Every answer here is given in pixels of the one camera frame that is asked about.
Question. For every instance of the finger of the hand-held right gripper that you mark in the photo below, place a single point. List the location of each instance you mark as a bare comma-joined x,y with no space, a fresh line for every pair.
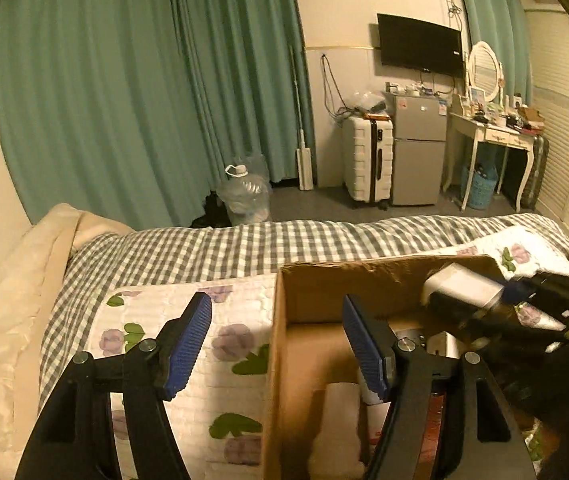
469,307
539,290

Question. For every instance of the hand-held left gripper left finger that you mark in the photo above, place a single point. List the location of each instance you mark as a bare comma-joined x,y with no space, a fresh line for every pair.
187,345

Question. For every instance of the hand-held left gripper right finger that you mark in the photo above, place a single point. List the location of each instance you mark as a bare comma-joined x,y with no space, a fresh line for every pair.
364,355

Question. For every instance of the white power adapter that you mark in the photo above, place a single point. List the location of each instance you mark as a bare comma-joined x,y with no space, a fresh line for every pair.
459,282

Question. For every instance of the brown cardboard box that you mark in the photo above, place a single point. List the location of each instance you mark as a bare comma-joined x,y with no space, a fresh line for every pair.
314,300

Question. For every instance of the white floral quilt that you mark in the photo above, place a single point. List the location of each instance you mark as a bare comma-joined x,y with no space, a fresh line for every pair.
234,310

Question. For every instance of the grey checkered bed sheet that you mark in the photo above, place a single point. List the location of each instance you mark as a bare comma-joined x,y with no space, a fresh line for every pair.
189,250

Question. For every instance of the blue plastic basket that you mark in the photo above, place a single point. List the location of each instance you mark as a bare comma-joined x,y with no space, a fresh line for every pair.
481,192

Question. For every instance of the dark suitcase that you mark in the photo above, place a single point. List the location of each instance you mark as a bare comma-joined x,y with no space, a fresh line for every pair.
536,170

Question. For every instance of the white louvered wardrobe doors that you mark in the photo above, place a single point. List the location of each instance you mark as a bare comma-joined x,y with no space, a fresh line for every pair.
559,160

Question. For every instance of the black bag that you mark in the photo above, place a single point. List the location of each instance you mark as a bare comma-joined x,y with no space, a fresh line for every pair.
209,212

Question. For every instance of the grey two-door fridge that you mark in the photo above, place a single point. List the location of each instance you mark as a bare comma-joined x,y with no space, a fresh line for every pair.
417,160

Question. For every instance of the clear water jug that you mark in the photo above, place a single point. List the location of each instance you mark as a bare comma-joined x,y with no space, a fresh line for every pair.
244,195

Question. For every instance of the white dressing table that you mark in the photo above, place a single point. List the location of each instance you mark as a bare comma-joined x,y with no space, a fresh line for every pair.
494,132

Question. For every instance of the clutter of cosmetics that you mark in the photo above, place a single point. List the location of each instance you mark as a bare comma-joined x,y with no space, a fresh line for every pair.
509,117

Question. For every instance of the beige blanket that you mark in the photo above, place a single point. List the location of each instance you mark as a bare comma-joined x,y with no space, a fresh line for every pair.
14,310

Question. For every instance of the white ribbed suitcase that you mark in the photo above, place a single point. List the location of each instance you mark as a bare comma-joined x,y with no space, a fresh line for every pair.
357,160

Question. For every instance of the white flat mop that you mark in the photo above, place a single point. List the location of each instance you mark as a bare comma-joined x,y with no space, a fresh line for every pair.
305,165

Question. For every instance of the row of small fridge-top items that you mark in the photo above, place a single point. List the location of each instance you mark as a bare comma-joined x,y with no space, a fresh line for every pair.
414,91

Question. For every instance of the white oval mirror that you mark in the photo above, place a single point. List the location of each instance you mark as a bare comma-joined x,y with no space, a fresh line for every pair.
484,67

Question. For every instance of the clear plastic bag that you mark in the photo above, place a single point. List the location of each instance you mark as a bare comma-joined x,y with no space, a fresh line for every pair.
364,102

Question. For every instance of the wide green curtain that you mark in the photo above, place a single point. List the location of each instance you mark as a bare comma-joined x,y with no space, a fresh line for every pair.
89,85

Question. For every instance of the narrow green curtain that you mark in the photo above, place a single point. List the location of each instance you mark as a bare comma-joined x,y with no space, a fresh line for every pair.
484,10

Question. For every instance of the black wall television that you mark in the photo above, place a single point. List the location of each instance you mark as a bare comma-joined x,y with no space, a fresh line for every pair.
419,45

